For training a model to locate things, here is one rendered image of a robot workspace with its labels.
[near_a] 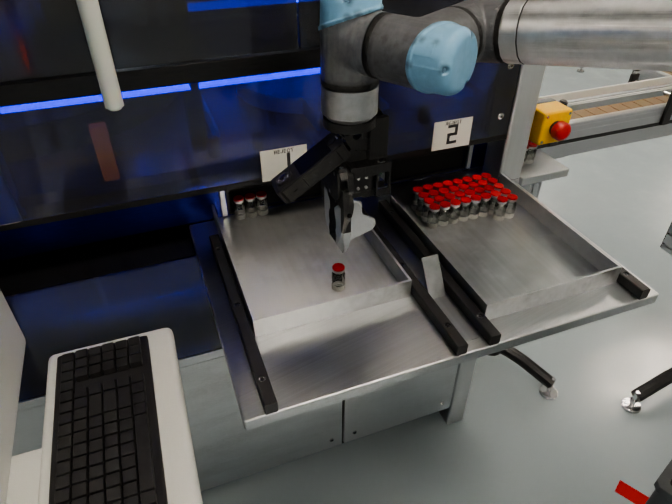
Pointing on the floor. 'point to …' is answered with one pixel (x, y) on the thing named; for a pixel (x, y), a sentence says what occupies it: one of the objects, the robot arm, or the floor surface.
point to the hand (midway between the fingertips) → (335, 240)
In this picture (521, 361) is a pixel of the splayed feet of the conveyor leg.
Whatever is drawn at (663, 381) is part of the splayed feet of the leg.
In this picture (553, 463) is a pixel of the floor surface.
